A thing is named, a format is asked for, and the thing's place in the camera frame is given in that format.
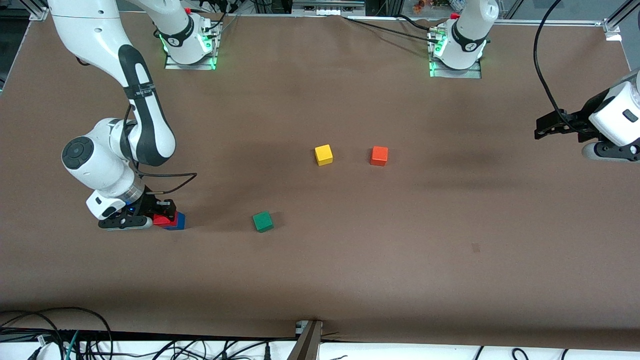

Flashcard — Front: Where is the green wooden block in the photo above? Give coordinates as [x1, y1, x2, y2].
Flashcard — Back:
[252, 210, 275, 233]

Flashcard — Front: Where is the aluminium diagonal strut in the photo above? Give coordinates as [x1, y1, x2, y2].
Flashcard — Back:
[606, 0, 640, 31]

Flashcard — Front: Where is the large table cover sheet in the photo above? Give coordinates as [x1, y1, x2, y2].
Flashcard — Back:
[0, 10, 640, 351]

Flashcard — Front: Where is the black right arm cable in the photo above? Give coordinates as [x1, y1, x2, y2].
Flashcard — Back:
[122, 102, 197, 195]

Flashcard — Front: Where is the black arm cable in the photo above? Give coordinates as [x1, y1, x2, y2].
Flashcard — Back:
[533, 0, 588, 133]
[122, 102, 197, 195]

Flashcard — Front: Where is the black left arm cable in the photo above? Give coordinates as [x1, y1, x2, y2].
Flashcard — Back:
[533, 0, 588, 133]

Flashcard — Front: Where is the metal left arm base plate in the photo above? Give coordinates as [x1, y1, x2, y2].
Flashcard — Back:
[429, 27, 483, 79]

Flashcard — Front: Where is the black looped cable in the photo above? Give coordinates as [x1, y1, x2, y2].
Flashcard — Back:
[0, 306, 115, 360]

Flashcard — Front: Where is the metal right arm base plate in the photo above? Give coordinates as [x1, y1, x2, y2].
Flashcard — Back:
[165, 20, 219, 71]

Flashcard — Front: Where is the green cable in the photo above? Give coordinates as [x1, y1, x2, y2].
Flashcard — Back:
[64, 330, 81, 360]

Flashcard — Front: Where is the black base cable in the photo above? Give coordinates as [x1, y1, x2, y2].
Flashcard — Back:
[342, 14, 436, 45]

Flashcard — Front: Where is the aluminium camera post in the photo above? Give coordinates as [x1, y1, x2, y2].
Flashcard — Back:
[287, 320, 323, 360]

